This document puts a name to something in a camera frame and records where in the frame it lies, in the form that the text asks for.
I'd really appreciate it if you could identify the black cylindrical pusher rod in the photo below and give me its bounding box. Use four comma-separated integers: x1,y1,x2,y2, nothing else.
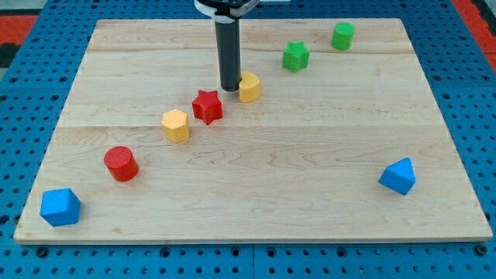
215,16,241,92

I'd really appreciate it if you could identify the blue triangle block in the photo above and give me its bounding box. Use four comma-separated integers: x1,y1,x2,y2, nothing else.
378,157,416,195

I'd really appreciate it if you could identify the green cylinder block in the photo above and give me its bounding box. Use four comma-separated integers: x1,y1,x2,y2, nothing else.
331,22,355,50

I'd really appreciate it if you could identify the yellow heart block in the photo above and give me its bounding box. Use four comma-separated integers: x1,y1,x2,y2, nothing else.
239,71,260,103

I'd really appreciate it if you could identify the yellow hexagon block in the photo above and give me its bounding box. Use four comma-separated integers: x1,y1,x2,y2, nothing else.
162,109,190,143

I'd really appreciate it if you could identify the black white robot end mount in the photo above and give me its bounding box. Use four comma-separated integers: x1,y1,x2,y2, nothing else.
194,0,259,19

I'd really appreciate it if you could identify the green star block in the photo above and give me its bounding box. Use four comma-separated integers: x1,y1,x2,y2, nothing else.
282,41,310,73

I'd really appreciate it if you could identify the wooden board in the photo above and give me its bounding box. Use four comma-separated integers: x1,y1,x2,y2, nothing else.
14,19,493,245

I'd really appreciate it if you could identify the red cylinder block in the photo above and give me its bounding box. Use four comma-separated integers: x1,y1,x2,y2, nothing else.
104,146,139,182

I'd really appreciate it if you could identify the red star block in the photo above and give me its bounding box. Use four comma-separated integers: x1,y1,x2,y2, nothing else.
191,90,223,126

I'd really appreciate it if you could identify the blue cube block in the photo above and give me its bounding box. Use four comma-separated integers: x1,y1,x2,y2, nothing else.
40,188,81,227

